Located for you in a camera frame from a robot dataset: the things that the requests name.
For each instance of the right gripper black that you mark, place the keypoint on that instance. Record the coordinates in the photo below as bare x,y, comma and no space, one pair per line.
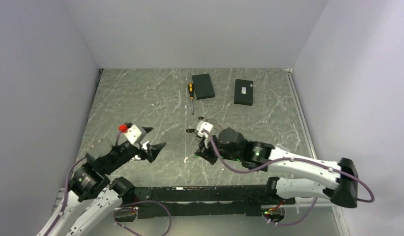
205,153

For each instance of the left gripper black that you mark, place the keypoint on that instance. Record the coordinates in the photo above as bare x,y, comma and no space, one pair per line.
153,150

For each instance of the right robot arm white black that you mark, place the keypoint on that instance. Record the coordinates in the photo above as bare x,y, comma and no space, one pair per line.
293,175

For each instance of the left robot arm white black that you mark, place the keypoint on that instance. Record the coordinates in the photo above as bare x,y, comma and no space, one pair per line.
89,194

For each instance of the black box with label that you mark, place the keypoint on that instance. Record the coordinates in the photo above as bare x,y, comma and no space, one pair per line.
243,92

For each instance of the black box left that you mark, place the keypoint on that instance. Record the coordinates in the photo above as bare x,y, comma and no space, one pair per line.
203,86

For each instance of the yellow black screwdriver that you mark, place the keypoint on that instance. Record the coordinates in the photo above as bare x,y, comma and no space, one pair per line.
191,95

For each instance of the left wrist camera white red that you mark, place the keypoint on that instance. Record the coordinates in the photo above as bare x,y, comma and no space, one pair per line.
133,133

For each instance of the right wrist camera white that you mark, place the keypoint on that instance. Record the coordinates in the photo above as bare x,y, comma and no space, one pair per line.
203,130

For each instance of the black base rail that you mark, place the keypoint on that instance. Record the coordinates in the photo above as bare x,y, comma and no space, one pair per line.
248,200

